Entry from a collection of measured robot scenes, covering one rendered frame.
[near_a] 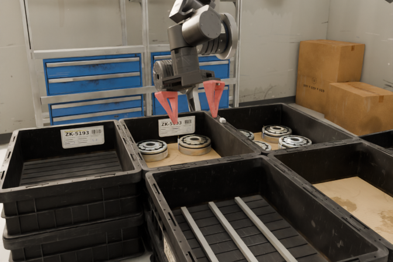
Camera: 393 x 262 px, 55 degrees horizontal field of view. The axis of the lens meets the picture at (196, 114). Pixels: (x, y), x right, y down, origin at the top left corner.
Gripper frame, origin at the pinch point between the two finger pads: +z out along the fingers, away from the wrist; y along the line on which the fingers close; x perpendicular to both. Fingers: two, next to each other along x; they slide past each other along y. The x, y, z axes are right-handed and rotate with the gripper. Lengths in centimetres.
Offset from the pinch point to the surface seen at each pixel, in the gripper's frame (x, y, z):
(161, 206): 13.4, 2.4, 15.7
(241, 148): -23.8, -0.1, 9.7
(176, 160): -25.5, 21.6, 11.0
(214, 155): -34.2, 13.3, 11.4
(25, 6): -100, 167, -95
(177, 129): -36.5, 26.4, 1.8
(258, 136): -56, 6, 8
